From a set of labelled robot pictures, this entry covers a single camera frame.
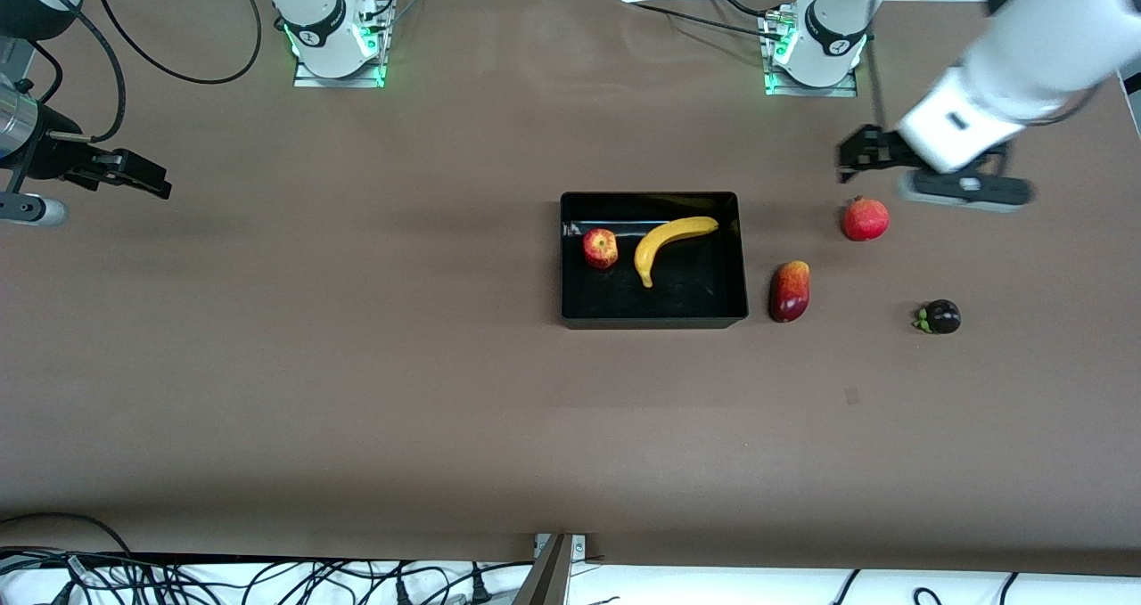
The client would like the yellow banana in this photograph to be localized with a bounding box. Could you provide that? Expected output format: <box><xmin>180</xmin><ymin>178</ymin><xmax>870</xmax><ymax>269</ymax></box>
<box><xmin>634</xmin><ymin>217</ymin><xmax>719</xmax><ymax>289</ymax></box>

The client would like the black plastic box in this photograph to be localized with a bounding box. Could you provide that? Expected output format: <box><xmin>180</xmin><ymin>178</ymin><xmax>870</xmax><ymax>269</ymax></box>
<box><xmin>560</xmin><ymin>192</ymin><xmax>750</xmax><ymax>331</ymax></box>

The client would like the red yellow apple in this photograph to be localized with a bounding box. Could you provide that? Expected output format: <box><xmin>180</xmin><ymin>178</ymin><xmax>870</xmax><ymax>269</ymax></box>
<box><xmin>583</xmin><ymin>228</ymin><xmax>620</xmax><ymax>270</ymax></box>

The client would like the red pomegranate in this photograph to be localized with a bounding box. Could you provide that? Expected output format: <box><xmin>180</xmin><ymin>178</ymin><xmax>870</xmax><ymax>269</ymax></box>
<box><xmin>841</xmin><ymin>196</ymin><xmax>891</xmax><ymax>242</ymax></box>

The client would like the red yellow mango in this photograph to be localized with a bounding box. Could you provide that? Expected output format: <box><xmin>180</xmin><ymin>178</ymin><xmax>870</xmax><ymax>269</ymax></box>
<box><xmin>768</xmin><ymin>260</ymin><xmax>812</xmax><ymax>323</ymax></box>

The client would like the dark purple mangosteen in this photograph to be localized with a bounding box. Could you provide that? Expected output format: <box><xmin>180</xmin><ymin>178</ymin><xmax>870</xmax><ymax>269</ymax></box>
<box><xmin>912</xmin><ymin>298</ymin><xmax>962</xmax><ymax>335</ymax></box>

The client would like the brown table cover sheet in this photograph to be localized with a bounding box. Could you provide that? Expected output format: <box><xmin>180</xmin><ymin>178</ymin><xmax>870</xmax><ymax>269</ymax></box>
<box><xmin>0</xmin><ymin>0</ymin><xmax>1141</xmax><ymax>579</ymax></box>

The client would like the aluminium profile bar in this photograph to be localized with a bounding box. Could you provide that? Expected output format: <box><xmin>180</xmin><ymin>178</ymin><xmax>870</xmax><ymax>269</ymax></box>
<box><xmin>513</xmin><ymin>534</ymin><xmax>589</xmax><ymax>605</ymax></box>

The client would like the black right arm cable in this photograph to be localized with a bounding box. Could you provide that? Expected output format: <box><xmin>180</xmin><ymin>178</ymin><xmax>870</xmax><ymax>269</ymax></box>
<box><xmin>13</xmin><ymin>0</ymin><xmax>127</xmax><ymax>143</ymax></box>
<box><xmin>85</xmin><ymin>0</ymin><xmax>264</xmax><ymax>86</ymax></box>

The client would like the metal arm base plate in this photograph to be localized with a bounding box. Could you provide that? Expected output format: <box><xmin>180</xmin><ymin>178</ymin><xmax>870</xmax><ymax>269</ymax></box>
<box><xmin>762</xmin><ymin>8</ymin><xmax>861</xmax><ymax>98</ymax></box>
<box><xmin>292</xmin><ymin>0</ymin><xmax>390</xmax><ymax>89</ymax></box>

